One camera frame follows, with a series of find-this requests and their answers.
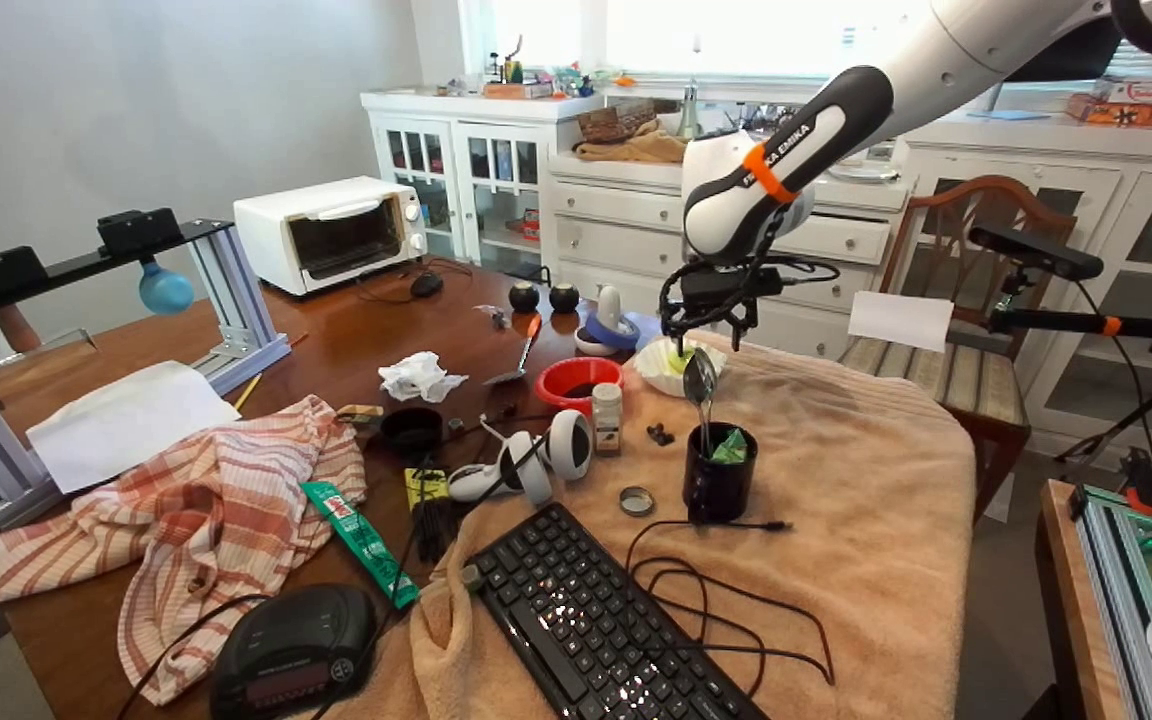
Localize red bowl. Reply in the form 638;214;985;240
537;354;621;410

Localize black camera on boom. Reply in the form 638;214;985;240
968;218;1152;372

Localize black cup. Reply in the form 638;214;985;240
685;421;755;522

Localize striped cloth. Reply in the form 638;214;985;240
0;395;368;705

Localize black usb cable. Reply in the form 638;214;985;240
621;515;841;690

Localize green tube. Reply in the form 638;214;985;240
304;480;419;613

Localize blue bulb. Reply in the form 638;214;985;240
140;259;198;315

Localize white cabinet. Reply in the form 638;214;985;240
355;84;1152;470

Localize metal frame stand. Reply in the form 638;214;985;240
0;205;295;530

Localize black keyboard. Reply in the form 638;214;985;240
470;505;764;720

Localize tan towel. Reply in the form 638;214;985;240
329;348;978;720

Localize wooden chair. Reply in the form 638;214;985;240
841;177;1077;509

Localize white scalloped plate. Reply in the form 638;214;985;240
630;334;727;401

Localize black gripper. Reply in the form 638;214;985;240
659;259;786;405

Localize green tape piece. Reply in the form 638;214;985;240
709;428;753;469

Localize black clock radio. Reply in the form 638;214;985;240
209;585;379;720

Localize white paper sheet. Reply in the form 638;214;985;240
28;359;235;495

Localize white toaster oven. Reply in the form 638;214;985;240
231;177;430;294

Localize white headphones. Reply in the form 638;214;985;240
448;407;594;509

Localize small pill bottle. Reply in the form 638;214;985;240
594;385;624;453

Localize crumpled white tissue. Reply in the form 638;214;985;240
379;350;460;405

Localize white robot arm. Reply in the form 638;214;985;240
659;0;1152;339

